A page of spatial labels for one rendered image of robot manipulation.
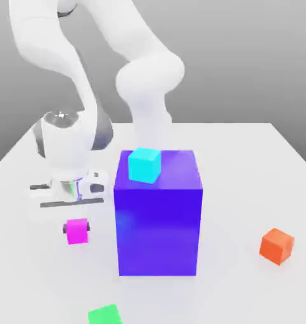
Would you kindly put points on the small magenta cube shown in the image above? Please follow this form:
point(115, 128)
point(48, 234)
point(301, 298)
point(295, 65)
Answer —
point(77, 231)

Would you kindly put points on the small orange cube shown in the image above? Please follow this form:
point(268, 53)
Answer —
point(275, 246)

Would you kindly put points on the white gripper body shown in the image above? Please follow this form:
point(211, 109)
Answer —
point(71, 206)

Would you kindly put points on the large blue box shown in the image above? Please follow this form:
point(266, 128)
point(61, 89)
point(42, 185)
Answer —
point(157, 227)

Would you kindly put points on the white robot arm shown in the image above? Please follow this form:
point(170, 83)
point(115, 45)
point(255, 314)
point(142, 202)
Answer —
point(66, 141)

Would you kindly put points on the small cyan cube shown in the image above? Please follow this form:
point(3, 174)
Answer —
point(142, 165)

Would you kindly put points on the small green cube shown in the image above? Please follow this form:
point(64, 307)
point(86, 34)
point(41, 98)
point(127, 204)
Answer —
point(104, 315)

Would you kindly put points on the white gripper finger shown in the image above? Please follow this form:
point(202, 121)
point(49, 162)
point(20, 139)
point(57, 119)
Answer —
point(88, 227)
point(64, 229)

